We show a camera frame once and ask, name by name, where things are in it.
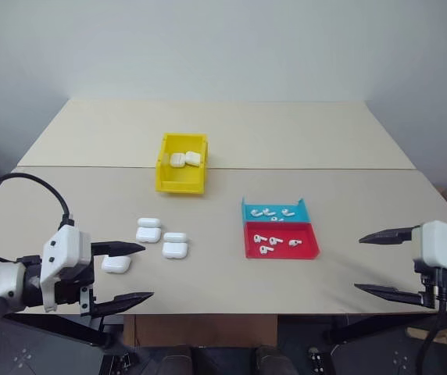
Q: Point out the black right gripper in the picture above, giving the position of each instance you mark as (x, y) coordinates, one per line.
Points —
(428, 281)

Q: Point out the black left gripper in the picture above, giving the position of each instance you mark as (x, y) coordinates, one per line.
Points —
(71, 285)

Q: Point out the white earbud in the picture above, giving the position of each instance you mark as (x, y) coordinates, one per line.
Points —
(288, 213)
(259, 238)
(276, 220)
(256, 213)
(268, 212)
(265, 250)
(275, 240)
(294, 243)

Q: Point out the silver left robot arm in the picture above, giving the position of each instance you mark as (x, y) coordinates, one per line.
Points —
(1, 281)

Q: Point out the brown cardboard box under table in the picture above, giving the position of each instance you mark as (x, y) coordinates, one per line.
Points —
(200, 330)

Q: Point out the yellow plastic bin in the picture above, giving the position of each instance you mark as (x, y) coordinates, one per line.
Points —
(180, 185)

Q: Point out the black table leg bar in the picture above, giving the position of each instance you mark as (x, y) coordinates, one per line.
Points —
(364, 328)
(63, 330)

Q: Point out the dark rounded shape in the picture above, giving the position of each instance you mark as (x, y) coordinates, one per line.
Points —
(176, 361)
(270, 360)

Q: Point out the blue plastic tray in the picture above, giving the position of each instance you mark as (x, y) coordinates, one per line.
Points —
(301, 214)

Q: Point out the red plastic tray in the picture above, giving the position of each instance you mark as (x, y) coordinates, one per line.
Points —
(282, 254)

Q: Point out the small black device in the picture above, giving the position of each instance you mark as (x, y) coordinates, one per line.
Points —
(319, 361)

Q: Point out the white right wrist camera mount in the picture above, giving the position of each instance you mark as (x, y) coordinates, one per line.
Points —
(442, 244)

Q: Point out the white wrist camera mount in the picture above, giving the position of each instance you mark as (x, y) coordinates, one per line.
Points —
(442, 244)
(65, 246)

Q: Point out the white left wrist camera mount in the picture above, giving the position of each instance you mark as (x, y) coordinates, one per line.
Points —
(65, 246)

